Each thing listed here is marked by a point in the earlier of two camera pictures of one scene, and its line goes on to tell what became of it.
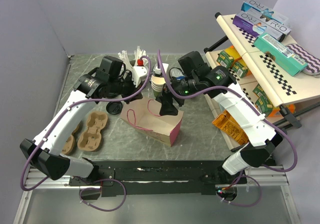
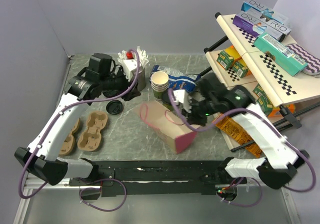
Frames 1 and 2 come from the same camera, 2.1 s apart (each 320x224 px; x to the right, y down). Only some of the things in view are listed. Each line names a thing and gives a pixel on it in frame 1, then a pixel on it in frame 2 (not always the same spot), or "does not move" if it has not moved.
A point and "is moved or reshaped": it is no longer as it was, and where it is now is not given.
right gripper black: (167, 107) -> (192, 117)
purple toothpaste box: (255, 24) does not move
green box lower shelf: (262, 103) does not move
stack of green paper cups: (157, 85) does not move
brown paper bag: (143, 115) is moved or reshaped
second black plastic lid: (114, 108) does not move
